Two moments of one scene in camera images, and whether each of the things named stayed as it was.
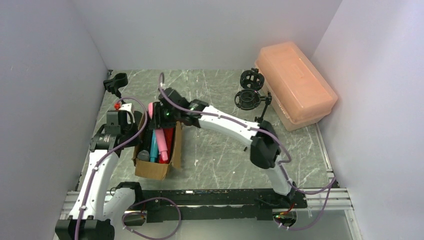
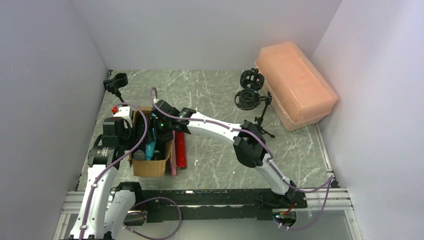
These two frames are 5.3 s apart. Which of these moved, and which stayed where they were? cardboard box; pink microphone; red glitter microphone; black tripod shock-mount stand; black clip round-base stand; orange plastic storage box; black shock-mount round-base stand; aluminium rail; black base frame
Moved: cardboard box; pink microphone; red glitter microphone
Stayed: black clip round-base stand; black shock-mount round-base stand; orange plastic storage box; black tripod shock-mount stand; black base frame; aluminium rail
